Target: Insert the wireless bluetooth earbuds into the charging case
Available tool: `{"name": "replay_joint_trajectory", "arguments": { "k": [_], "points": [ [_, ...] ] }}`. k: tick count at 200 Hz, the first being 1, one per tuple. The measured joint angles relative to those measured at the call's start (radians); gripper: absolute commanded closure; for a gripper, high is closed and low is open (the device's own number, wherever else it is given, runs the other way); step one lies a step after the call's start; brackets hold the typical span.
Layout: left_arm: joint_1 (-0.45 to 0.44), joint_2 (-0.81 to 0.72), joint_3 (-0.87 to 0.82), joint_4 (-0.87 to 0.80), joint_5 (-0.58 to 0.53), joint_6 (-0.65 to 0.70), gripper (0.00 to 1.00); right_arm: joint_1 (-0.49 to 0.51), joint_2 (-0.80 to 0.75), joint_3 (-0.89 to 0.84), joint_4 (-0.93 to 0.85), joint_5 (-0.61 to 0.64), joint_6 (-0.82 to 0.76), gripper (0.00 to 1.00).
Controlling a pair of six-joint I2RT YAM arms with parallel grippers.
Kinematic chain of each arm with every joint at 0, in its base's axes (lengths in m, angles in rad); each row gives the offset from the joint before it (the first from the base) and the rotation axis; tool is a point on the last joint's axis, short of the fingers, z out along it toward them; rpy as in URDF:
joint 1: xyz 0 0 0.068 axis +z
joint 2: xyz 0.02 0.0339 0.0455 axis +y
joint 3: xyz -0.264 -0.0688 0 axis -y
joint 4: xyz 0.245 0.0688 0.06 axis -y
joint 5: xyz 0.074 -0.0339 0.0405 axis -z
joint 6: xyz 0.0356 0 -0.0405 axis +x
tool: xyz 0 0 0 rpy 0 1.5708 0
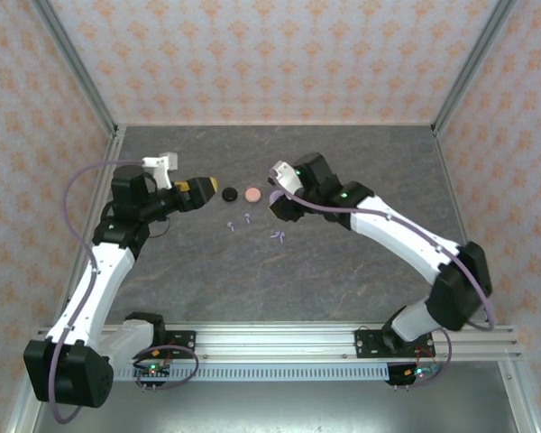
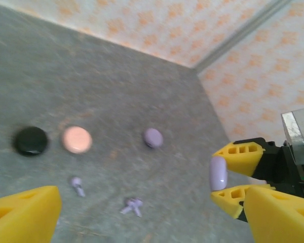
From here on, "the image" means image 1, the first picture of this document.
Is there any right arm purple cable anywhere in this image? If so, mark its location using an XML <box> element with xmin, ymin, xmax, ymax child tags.
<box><xmin>272</xmin><ymin>173</ymin><xmax>498</xmax><ymax>333</ymax></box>

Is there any small circuit board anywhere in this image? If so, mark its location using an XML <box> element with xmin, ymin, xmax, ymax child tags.
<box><xmin>387</xmin><ymin>364</ymin><xmax>443</xmax><ymax>388</ymax></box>
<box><xmin>133</xmin><ymin>360</ymin><xmax>171</xmax><ymax>385</ymax></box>

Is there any aluminium frame post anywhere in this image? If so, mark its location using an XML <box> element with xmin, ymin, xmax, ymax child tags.
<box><xmin>431</xmin><ymin>0</ymin><xmax>519</xmax><ymax>136</ymax></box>
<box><xmin>29</xmin><ymin>0</ymin><xmax>121</xmax><ymax>136</ymax></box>

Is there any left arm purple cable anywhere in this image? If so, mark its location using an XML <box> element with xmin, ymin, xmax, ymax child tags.
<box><xmin>49</xmin><ymin>160</ymin><xmax>145</xmax><ymax>425</ymax></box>

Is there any thin purple wire loop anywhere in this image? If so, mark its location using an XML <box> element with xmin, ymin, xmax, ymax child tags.
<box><xmin>405</xmin><ymin>325</ymin><xmax>454</xmax><ymax>389</ymax></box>
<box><xmin>133</xmin><ymin>345</ymin><xmax>199</xmax><ymax>392</ymax></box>

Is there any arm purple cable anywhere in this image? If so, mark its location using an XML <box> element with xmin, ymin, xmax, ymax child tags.
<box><xmin>272</xmin><ymin>173</ymin><xmax>498</xmax><ymax>333</ymax></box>
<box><xmin>49</xmin><ymin>160</ymin><xmax>145</xmax><ymax>425</ymax></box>

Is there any slotted white cable duct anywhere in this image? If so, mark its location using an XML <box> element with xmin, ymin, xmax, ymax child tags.
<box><xmin>78</xmin><ymin>363</ymin><xmax>434</xmax><ymax>383</ymax></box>

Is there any wide aluminium base rail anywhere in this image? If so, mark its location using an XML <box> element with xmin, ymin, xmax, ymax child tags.
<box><xmin>35</xmin><ymin>320</ymin><xmax>522</xmax><ymax>362</ymax></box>

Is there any grey metal sheet panel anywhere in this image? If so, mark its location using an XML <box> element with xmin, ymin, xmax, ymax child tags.
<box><xmin>31</xmin><ymin>378</ymin><xmax>524</xmax><ymax>433</ymax></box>

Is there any aluminium table edge rail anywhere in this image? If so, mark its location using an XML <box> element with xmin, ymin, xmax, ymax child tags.
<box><xmin>51</xmin><ymin>125</ymin><xmax>127</xmax><ymax>326</ymax></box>

